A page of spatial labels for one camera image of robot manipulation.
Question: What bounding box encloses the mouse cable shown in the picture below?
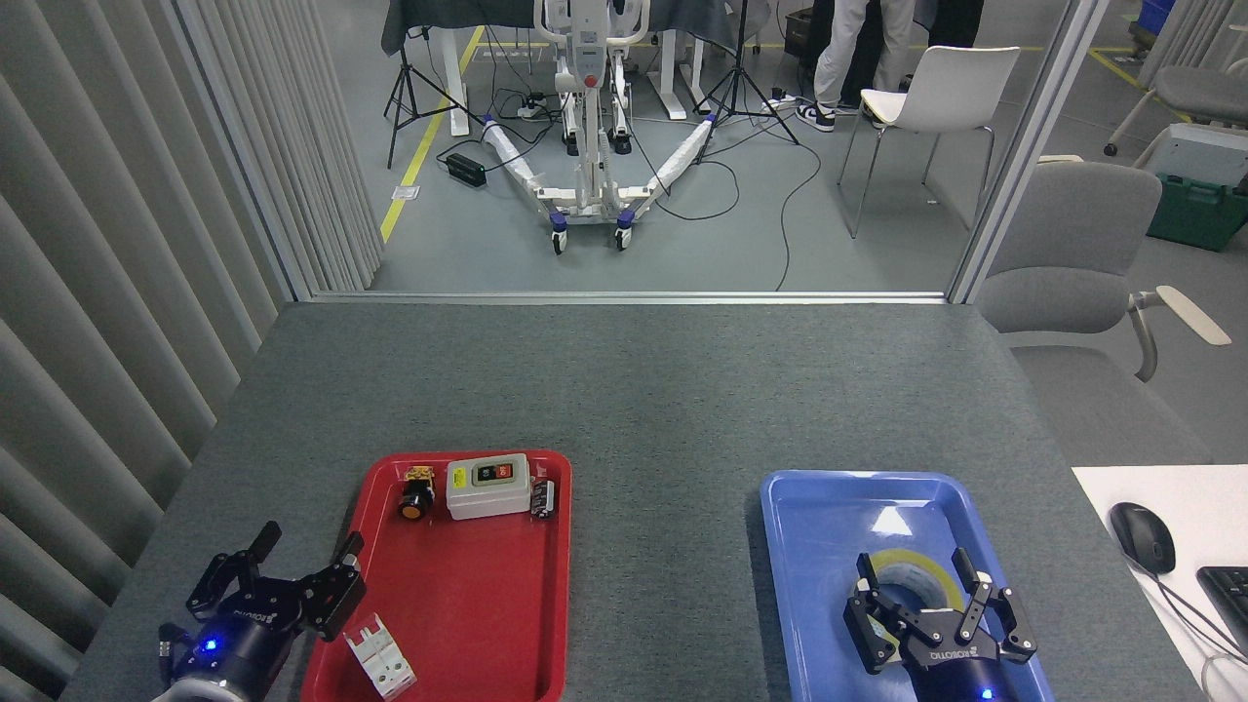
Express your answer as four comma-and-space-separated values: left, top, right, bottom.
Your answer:
1121, 551, 1248, 676

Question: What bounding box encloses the grey chair on castors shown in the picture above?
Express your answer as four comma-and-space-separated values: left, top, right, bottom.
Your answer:
1104, 64, 1248, 157

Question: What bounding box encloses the white desk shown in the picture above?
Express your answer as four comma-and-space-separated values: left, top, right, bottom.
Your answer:
1072, 464, 1248, 702

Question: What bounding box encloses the black keyboard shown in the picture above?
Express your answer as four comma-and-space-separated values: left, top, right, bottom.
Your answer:
1196, 565, 1248, 656

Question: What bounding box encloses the white stand on wheels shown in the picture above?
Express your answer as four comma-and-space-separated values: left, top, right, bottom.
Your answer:
481, 0, 718, 256

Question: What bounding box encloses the black yellow push button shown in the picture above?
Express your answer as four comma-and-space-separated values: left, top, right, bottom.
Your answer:
397, 466, 436, 522

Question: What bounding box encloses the red plastic tray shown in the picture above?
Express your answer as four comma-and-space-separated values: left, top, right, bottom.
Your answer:
300, 449, 573, 702

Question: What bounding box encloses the table with dark cloth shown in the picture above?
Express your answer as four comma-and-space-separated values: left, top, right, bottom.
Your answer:
380, 0, 737, 136

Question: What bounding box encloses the yellow tape roll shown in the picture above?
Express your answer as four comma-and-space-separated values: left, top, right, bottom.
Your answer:
863, 548, 968, 656

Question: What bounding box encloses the white flat box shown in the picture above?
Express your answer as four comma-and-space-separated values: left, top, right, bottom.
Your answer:
1158, 123, 1248, 188

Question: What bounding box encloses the blue plastic tray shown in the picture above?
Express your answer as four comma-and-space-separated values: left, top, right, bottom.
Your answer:
760, 470, 1056, 702

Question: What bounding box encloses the black floor cable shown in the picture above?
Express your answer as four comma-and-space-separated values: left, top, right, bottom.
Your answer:
775, 127, 825, 292

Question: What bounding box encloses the black computer mouse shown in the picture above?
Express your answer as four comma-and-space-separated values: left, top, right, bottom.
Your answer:
1110, 502, 1177, 575

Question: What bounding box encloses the grey office chair with armrest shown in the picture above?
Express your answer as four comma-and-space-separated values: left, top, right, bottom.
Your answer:
975, 161, 1234, 467

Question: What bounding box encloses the white plastic chair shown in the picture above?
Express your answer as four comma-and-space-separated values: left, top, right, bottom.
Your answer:
837, 46, 1022, 240

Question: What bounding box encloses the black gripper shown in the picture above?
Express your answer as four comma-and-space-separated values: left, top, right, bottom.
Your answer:
843, 547, 1038, 702
156, 521, 369, 699

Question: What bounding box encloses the white breaker block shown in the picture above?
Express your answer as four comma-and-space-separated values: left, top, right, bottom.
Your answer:
343, 612, 417, 701

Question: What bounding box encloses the person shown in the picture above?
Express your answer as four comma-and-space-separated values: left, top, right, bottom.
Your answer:
795, 0, 919, 133
840, 0, 984, 103

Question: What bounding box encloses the black tripod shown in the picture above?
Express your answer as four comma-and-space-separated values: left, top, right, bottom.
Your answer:
383, 0, 486, 170
694, 0, 800, 165

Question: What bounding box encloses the grey two-button switch box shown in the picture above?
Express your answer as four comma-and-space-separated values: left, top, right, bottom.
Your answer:
446, 453, 532, 521

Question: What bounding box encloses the green plastic bin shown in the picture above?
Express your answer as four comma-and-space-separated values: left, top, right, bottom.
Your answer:
1147, 174, 1248, 253

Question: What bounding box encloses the silver post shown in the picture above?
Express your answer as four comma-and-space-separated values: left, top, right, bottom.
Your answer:
948, 0, 1112, 305

